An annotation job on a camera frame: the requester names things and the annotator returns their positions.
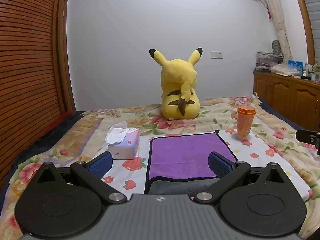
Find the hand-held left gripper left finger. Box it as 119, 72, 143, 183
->
37, 152, 127, 203

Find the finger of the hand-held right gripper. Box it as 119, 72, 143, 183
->
295, 129, 320, 156

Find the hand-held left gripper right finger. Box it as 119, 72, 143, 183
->
194, 151, 286, 203

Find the purple towel with black trim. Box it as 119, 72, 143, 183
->
146, 129, 238, 182

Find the grey towel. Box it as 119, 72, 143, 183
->
144, 176, 218, 196

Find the tissue box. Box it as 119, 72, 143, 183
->
105, 127, 140, 160

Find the floral bed sheet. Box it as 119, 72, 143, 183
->
0, 96, 320, 240

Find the orange cup with lid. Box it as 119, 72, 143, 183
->
236, 106, 256, 141

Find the wooden cabinet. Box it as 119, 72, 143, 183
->
253, 70, 320, 131

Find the folded pale cloth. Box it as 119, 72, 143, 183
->
270, 63, 302, 77

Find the blue box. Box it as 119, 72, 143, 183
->
288, 60, 304, 72

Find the stack of magazines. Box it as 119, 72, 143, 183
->
254, 51, 284, 73

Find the yellow plush toy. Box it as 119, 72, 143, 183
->
149, 47, 203, 120

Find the cream curtain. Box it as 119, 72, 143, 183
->
257, 0, 293, 63

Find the wooden slatted wardrobe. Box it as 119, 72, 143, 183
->
0, 0, 77, 188

